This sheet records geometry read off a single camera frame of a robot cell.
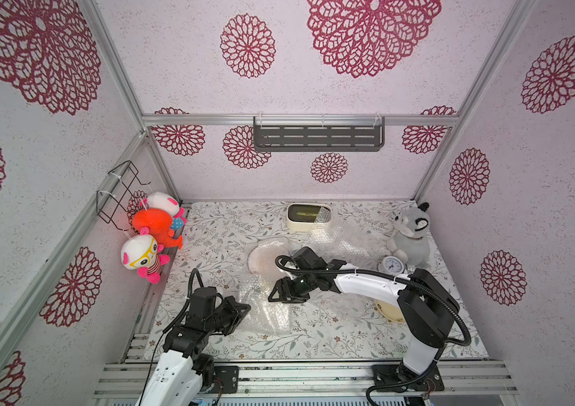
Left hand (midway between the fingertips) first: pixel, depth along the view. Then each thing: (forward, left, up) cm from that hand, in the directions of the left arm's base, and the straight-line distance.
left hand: (252, 307), depth 80 cm
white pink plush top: (+37, +36, +11) cm, 52 cm away
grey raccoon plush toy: (+24, -56, +4) cm, 61 cm away
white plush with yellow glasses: (+14, +36, +10) cm, 39 cm away
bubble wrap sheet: (+30, -32, -7) cm, 44 cm away
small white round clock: (+18, -51, -6) cm, 54 cm away
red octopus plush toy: (+27, +35, +9) cm, 45 cm away
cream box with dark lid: (+42, -17, -5) cm, 46 cm away
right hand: (+2, -6, +1) cm, 7 cm away
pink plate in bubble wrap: (+21, -1, -6) cm, 22 cm away
